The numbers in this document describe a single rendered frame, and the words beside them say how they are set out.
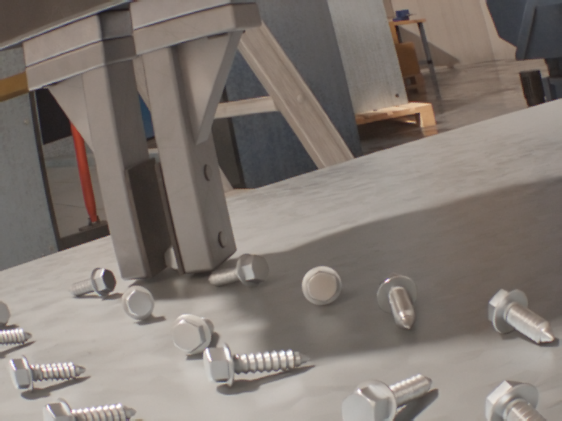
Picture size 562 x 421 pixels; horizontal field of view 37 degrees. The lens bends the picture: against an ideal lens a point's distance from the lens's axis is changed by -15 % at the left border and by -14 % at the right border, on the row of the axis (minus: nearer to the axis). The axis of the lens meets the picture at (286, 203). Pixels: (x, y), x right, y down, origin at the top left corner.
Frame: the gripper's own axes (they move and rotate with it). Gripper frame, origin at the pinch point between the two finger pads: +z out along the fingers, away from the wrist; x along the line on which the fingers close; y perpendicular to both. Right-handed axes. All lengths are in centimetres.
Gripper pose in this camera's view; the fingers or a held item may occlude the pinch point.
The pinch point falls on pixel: (166, 214)
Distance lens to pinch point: 34.2
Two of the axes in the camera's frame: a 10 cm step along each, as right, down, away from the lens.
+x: -9.4, 1.5, 3.0
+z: 2.0, 9.7, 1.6
